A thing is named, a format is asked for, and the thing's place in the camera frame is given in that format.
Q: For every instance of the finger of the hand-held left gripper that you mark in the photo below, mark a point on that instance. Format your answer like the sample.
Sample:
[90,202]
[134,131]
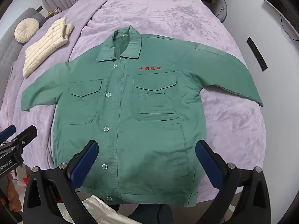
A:
[24,135]
[7,131]

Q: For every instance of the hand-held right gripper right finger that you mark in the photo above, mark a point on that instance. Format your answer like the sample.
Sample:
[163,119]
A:
[209,165]

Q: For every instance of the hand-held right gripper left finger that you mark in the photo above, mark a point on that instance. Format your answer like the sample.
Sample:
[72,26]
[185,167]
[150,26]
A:
[85,161]

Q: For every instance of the green work jacket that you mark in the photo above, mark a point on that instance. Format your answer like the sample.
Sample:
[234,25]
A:
[140,126]

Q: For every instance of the person's left hand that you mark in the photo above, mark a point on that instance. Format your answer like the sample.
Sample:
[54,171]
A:
[11,193]

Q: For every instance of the silver plastic bag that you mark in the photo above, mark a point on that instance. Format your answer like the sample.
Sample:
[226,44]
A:
[100,208]

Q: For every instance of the grey quilted headboard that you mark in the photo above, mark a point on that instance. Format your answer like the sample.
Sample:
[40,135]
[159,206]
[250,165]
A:
[9,49]

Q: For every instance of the cream puffer jacket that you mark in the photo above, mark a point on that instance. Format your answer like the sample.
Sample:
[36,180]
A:
[46,44]

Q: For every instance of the round cream pleated pillow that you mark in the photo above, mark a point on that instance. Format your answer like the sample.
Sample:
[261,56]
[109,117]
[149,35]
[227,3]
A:
[25,30]

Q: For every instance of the purple fleece blanket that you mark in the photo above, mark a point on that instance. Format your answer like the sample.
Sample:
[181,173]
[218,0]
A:
[168,16]

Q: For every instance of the dark standing fan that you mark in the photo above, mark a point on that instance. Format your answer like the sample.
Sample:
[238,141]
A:
[220,10]

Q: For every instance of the black wall strip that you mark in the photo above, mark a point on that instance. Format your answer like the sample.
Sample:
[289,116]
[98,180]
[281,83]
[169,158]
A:
[257,54]

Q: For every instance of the wall-mounted flat screen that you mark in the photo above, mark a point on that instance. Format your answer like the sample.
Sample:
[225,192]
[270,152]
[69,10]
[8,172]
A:
[278,4]

